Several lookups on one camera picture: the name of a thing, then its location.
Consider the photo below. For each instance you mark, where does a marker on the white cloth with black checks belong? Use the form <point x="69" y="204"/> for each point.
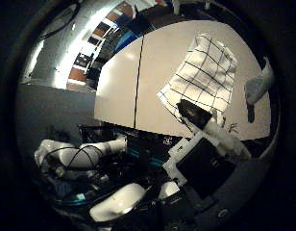
<point x="205" y="73"/>

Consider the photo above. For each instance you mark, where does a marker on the shelf unit with brown bins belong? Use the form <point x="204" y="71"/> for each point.
<point x="100" y="38"/>

